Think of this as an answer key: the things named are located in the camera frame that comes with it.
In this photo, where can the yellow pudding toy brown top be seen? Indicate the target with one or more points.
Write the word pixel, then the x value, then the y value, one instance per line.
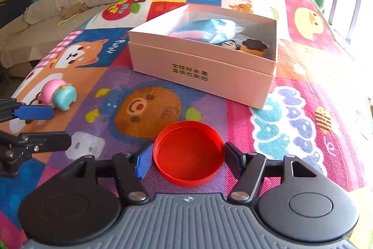
pixel 253 44

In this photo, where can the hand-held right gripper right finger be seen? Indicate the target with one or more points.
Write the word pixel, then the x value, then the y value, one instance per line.
pixel 233 157

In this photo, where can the black metal frame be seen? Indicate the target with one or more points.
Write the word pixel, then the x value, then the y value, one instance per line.
pixel 335 1

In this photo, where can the beige sofa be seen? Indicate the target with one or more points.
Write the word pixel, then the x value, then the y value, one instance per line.
pixel 43 30

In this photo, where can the brown plush toy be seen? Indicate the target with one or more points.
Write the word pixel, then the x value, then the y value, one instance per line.
pixel 72 11

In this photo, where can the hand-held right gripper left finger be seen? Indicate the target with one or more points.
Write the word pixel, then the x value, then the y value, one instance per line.
pixel 144 161

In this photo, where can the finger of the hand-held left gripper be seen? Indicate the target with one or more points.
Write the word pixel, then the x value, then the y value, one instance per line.
pixel 32 112
pixel 43 141

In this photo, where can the blue white wet wipes pack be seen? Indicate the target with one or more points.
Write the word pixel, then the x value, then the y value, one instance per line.
pixel 209 30

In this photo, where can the pink and teal toy animal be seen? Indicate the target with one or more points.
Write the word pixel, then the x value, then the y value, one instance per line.
pixel 62 96

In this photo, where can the red plastic lid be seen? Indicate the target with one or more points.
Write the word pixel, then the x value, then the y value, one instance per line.
pixel 189 152

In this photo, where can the colourful cartoon play mat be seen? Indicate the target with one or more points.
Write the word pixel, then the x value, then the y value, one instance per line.
pixel 116 79

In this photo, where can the pink cardboard box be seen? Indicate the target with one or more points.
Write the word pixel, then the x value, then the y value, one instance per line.
pixel 204 82

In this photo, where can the small dark-haired figurine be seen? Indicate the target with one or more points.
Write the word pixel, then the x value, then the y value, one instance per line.
pixel 231 44

